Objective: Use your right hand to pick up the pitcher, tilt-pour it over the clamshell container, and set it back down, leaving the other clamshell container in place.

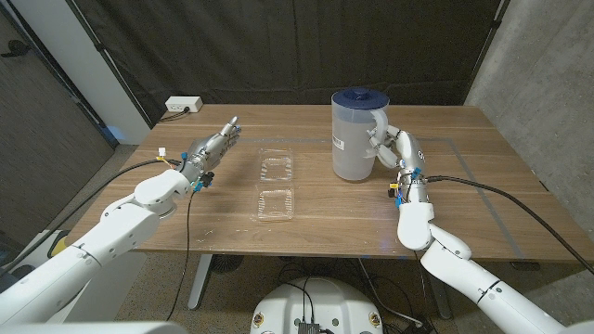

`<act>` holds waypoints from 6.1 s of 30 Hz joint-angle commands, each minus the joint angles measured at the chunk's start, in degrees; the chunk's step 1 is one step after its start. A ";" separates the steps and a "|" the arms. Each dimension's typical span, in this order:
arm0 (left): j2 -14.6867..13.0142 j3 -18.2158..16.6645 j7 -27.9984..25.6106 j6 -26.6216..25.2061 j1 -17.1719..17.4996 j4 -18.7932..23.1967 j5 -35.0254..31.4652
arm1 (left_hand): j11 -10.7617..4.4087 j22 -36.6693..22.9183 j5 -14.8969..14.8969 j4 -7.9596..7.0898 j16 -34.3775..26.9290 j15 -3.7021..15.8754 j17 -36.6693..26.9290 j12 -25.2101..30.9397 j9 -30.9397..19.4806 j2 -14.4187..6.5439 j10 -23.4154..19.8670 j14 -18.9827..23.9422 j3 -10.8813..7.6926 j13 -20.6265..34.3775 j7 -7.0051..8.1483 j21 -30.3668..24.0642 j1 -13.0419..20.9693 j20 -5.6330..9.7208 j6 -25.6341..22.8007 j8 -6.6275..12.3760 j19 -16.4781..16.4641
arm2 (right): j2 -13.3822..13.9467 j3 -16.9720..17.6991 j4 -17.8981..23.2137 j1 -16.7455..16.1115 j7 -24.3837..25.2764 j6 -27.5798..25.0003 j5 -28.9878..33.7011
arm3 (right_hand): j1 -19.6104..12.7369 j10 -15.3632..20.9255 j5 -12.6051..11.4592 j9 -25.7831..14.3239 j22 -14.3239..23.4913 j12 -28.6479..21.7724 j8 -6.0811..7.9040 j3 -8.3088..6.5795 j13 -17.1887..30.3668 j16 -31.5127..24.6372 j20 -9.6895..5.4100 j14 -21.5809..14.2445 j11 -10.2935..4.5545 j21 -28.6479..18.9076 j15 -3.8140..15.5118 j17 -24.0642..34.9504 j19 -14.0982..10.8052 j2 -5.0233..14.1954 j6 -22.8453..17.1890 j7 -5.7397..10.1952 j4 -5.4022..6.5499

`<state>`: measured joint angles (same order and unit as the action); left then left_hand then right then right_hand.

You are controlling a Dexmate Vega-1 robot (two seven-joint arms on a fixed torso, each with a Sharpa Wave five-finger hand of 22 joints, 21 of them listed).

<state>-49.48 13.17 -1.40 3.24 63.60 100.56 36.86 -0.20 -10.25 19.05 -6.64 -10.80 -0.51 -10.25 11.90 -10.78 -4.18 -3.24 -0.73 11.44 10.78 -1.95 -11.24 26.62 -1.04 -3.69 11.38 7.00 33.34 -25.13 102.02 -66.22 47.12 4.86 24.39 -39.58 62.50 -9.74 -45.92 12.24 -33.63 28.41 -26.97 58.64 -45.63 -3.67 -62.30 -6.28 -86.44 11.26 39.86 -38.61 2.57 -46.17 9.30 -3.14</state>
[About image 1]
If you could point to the grey table leg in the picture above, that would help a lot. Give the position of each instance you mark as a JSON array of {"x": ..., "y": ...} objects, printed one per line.
[{"x": 440, "y": 306}]

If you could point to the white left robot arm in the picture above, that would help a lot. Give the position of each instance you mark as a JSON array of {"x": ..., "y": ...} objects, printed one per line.
[{"x": 116, "y": 232}]

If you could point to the clear plastic clamshell container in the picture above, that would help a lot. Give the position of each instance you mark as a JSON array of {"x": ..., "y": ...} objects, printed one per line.
[
  {"x": 276, "y": 166},
  {"x": 275, "y": 204}
]

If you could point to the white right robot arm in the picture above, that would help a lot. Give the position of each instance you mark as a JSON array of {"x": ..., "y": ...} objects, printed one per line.
[{"x": 450, "y": 269}]

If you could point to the backdrop stand pole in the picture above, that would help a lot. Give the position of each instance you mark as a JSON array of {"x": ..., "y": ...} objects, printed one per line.
[
  {"x": 111, "y": 65},
  {"x": 487, "y": 42}
]

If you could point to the grey tape outline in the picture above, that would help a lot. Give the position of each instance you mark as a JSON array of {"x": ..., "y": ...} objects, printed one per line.
[{"x": 464, "y": 158}]

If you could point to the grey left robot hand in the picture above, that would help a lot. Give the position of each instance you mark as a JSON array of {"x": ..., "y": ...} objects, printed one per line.
[{"x": 209, "y": 150}]

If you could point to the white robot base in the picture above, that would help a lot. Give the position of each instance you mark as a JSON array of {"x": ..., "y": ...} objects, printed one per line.
[{"x": 315, "y": 301}]

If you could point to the frosted pitcher with blue lid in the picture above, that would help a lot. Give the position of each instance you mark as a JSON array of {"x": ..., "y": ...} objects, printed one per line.
[{"x": 350, "y": 144}]

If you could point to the white table leg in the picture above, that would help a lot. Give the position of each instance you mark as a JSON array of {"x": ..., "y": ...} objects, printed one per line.
[{"x": 199, "y": 283}]

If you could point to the black round ribbed floor object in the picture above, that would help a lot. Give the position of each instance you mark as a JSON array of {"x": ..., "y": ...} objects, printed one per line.
[{"x": 226, "y": 263}]

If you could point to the black backdrop curtain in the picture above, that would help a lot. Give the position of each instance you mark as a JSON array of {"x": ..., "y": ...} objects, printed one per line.
[{"x": 232, "y": 46}]

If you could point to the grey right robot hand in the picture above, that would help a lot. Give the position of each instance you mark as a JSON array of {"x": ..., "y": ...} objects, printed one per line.
[{"x": 408, "y": 153}]

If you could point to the yellow and black floor item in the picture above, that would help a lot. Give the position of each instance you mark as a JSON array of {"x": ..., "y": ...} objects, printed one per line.
[{"x": 58, "y": 243}]

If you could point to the white power strip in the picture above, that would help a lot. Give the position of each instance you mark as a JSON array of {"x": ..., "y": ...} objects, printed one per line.
[{"x": 183, "y": 104}]

